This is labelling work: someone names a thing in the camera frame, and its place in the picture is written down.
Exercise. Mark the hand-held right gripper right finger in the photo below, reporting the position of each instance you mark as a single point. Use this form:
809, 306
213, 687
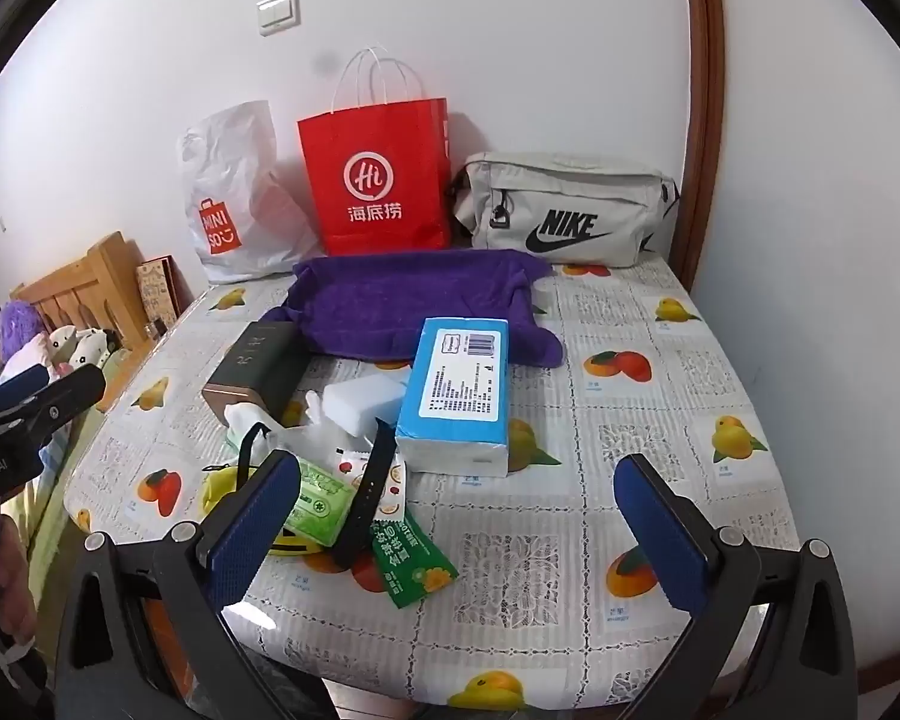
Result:
660, 532

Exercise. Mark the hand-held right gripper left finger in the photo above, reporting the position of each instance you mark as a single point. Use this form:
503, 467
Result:
251, 529

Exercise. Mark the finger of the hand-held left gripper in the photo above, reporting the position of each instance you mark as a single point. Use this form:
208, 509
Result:
16, 386
67, 399

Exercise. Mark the small yellow bag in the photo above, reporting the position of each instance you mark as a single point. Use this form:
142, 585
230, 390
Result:
221, 487

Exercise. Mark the green wet wipes pack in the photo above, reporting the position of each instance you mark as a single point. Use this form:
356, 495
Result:
322, 502

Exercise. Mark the white glove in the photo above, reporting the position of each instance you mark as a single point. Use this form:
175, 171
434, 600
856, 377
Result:
300, 435

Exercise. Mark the green sachet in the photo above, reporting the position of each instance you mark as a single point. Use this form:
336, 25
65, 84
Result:
412, 562

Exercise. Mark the white sponge block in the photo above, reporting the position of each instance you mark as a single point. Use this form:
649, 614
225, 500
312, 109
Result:
364, 401

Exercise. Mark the person's left hand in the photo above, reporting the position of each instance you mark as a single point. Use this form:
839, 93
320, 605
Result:
4, 577

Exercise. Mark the white black plush toy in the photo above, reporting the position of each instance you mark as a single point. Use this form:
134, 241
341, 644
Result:
75, 345

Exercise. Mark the purple fluffy toy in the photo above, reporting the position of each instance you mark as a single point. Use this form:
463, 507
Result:
19, 330

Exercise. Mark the white red-print packet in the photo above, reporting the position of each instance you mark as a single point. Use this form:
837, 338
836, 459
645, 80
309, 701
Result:
345, 463

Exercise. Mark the wooden headboard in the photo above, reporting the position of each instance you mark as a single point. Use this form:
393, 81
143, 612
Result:
90, 285

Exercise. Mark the blue tissue pack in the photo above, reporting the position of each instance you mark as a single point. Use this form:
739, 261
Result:
457, 390

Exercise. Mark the purple towel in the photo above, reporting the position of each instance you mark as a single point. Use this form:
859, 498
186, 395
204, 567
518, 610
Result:
390, 300

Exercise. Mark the white plastic shopping bag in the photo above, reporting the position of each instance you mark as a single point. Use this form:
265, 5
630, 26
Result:
232, 187

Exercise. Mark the grey waist bag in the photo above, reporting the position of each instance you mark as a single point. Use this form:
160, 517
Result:
562, 202

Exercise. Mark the red paper shopping bag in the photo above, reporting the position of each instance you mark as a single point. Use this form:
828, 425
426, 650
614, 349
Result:
375, 180

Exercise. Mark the brown patterned picture frame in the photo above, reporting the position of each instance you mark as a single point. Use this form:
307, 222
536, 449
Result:
159, 292

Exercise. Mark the brown wooden door frame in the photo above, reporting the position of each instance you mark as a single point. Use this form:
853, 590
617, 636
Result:
701, 127

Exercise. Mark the white wall light switch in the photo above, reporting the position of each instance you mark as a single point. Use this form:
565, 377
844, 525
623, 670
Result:
277, 12

